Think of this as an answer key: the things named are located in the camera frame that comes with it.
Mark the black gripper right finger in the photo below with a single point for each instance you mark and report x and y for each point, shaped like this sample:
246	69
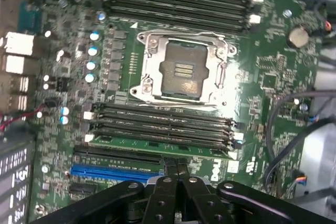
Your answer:
207	203

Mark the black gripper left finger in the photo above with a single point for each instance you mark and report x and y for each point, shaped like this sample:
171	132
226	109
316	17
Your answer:
160	203

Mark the blue expansion slot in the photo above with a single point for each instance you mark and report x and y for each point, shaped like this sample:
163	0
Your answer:
115	172

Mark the long black expansion slot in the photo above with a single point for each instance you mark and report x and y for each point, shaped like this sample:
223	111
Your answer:
118	155

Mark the short black expansion slot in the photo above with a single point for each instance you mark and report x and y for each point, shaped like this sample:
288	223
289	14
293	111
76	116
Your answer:
83	189

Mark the green motherboard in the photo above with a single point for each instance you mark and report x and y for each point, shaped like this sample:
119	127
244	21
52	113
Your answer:
262	98

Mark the steel CPU socket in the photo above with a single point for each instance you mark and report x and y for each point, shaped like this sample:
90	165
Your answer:
183	69

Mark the silver rear port block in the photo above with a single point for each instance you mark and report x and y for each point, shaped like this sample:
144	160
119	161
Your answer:
19	102
19	84
19	44
22	64

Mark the silver coin battery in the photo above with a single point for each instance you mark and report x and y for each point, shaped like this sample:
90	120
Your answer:
298	37

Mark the blue-green rear port connector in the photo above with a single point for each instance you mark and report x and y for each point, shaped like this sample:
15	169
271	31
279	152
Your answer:
30	16

